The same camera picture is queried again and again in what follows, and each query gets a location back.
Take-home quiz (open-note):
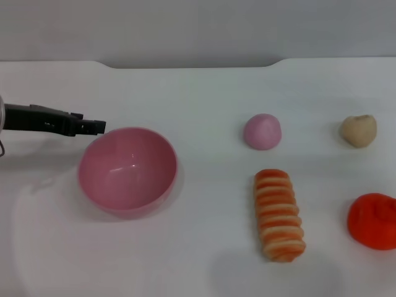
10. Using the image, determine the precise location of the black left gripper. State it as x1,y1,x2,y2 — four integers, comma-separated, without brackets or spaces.
4,104,107,138

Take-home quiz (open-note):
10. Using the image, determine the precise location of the pink plastic bowl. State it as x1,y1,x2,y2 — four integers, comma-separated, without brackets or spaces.
77,126,179,220

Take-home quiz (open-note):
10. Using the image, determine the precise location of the orange striped bread roll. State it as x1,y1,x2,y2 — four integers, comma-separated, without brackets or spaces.
254,168,307,263

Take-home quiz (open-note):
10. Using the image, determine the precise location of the pink round bun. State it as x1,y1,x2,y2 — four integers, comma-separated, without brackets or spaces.
243,113,283,152

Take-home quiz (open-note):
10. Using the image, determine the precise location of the beige round bun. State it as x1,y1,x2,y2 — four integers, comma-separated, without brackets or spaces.
340,114,378,149

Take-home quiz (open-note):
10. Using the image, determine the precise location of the red orange bun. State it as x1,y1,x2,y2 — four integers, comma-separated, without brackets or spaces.
346,192,396,251

